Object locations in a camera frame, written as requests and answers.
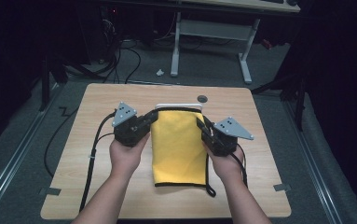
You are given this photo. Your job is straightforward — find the hand-held gripper cable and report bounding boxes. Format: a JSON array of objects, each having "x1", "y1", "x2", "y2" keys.
[
  {"x1": 230, "y1": 143, "x2": 249, "y2": 189},
  {"x1": 78, "y1": 110, "x2": 118, "y2": 213}
]

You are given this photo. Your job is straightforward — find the grey tape strip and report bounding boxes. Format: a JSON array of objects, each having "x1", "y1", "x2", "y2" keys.
[
  {"x1": 273, "y1": 183, "x2": 292, "y2": 192},
  {"x1": 38, "y1": 186, "x2": 62, "y2": 197}
]

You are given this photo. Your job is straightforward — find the metal floor rail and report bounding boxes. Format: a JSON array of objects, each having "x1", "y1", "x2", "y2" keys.
[
  {"x1": 0, "y1": 83, "x2": 64, "y2": 224},
  {"x1": 282, "y1": 100, "x2": 344, "y2": 224}
]

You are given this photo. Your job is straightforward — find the person's left hand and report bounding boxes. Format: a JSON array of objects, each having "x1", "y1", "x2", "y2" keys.
[{"x1": 109, "y1": 133, "x2": 151, "y2": 180}]

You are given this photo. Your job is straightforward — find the bundle of black cables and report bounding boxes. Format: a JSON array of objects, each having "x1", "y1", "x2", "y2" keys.
[{"x1": 98, "y1": 17, "x2": 143, "y2": 85}]

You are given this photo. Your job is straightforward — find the black metal stand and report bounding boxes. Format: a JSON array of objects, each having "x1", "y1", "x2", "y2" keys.
[
  {"x1": 250, "y1": 60, "x2": 311, "y2": 133},
  {"x1": 38, "y1": 50, "x2": 71, "y2": 112}
]

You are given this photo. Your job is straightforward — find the left hand-held gripper cable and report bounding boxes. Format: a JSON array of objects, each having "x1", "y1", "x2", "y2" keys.
[{"x1": 78, "y1": 110, "x2": 118, "y2": 213}]

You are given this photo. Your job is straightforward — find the white-framed desk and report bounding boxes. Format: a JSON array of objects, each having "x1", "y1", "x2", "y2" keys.
[{"x1": 166, "y1": 0, "x2": 301, "y2": 85}]

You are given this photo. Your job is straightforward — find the white towel rack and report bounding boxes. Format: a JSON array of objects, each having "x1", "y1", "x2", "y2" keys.
[{"x1": 154, "y1": 103, "x2": 204, "y2": 112}]

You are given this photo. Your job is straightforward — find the black floor cable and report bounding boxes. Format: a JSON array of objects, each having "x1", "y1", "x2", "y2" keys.
[{"x1": 43, "y1": 105, "x2": 79, "y2": 179}]

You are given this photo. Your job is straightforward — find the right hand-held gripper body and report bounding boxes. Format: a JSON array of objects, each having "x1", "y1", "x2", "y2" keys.
[{"x1": 201, "y1": 117, "x2": 254, "y2": 158}]

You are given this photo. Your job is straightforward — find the right hand-held gripper cable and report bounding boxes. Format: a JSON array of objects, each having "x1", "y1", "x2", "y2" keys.
[{"x1": 230, "y1": 143, "x2": 249, "y2": 189}]

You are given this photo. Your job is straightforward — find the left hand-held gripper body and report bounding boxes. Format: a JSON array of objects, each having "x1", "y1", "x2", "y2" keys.
[{"x1": 111, "y1": 101, "x2": 153, "y2": 147}]

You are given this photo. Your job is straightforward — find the yellow cloth with black trim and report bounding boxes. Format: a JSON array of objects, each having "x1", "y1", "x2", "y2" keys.
[{"x1": 150, "y1": 106, "x2": 217, "y2": 198}]

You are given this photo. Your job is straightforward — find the person's right hand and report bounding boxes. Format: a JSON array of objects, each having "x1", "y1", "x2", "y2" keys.
[{"x1": 203, "y1": 144, "x2": 245, "y2": 185}]

